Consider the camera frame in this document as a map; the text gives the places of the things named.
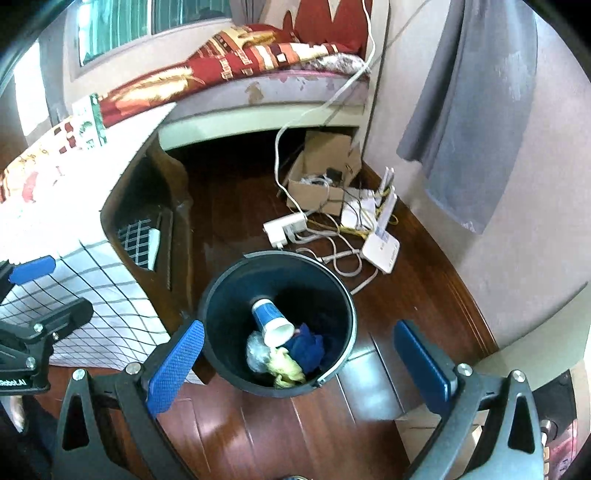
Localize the bed with red blanket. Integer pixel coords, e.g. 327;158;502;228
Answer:
0;23;365;204

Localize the grey floral mattress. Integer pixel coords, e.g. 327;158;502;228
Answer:
171;69;371;121

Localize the small window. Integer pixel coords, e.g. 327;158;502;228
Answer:
11;41;52;139

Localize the person's left hand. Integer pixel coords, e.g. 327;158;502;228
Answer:
9;397;27;430

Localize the white router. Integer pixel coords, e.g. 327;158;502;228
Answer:
360;167;401;275

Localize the cream bed frame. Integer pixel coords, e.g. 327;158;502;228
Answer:
159;100;366;151

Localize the red and white headboard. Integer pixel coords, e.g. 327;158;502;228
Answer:
284;0;371;51

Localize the dark blue cloth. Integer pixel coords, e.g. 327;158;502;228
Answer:
284;323;327;374

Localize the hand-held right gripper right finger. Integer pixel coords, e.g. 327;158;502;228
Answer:
393;319;548;480

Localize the white cable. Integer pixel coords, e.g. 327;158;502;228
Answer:
274;0;376;195

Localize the white power strip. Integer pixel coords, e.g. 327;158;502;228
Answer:
263;211;308;250

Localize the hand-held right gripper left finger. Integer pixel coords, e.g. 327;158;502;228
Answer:
48;318;205;480

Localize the blue paper cup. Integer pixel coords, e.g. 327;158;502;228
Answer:
250;298;296;347

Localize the white milk carton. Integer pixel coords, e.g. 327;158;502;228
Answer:
71;92;109;151

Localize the large window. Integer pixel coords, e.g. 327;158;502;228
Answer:
76;0;232;68

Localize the grey window curtain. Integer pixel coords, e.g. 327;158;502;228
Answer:
228;0;296;27

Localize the table with grid cloth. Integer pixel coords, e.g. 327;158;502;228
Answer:
0;102;204;386

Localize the yellow cloth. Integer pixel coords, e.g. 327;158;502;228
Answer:
265;346;308;388

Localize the black plastic bin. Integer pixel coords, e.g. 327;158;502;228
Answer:
198;250;358;398

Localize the floral pillow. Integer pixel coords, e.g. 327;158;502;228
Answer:
318;53;368;75

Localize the grey hanging curtain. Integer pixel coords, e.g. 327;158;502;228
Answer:
397;0;539;236

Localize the black cable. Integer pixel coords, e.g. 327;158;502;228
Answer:
321;0;444;127

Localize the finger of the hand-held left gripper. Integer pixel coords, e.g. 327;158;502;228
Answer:
0;256;57;303
0;299;94;359

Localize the clear plastic wrap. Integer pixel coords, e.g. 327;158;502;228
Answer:
245;331;273;374

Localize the cardboard box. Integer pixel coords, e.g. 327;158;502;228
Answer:
281;130;364;216

